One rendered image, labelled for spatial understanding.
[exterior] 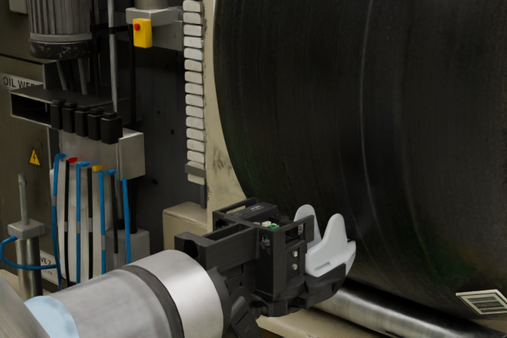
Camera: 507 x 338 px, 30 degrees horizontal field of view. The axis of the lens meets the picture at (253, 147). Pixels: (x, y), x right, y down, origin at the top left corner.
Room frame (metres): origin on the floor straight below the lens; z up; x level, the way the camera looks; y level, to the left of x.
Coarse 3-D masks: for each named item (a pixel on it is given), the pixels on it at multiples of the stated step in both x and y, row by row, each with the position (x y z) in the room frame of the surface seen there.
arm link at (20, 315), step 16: (0, 272) 0.44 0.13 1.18; (0, 288) 0.42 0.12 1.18; (0, 304) 0.42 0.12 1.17; (16, 304) 0.43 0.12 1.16; (0, 320) 0.41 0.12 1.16; (16, 320) 0.42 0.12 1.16; (32, 320) 0.44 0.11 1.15; (0, 336) 0.41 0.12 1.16; (16, 336) 0.42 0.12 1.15; (32, 336) 0.43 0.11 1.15; (48, 336) 0.45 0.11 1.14
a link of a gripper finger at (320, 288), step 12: (312, 276) 0.76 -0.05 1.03; (324, 276) 0.76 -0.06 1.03; (336, 276) 0.77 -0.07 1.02; (312, 288) 0.74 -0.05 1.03; (324, 288) 0.74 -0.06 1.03; (336, 288) 0.76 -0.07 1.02; (288, 300) 0.73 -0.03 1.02; (300, 300) 0.73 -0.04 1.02; (312, 300) 0.73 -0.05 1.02; (324, 300) 0.74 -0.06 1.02
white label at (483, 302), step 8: (464, 296) 0.82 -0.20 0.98; (472, 296) 0.81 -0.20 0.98; (480, 296) 0.81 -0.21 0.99; (488, 296) 0.81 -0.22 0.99; (496, 296) 0.81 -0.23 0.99; (472, 304) 0.83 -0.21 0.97; (480, 304) 0.83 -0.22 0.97; (488, 304) 0.82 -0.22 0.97; (496, 304) 0.82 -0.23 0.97; (504, 304) 0.82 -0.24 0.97; (480, 312) 0.84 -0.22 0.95; (488, 312) 0.84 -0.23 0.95; (496, 312) 0.84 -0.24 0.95; (504, 312) 0.84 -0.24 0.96
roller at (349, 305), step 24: (360, 288) 0.97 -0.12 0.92; (336, 312) 0.97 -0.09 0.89; (360, 312) 0.95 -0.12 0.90; (384, 312) 0.93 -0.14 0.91; (408, 312) 0.91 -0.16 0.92; (432, 312) 0.91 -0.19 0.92; (408, 336) 0.90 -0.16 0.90; (432, 336) 0.88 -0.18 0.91; (456, 336) 0.87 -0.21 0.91; (480, 336) 0.86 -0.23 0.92; (504, 336) 0.85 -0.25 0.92
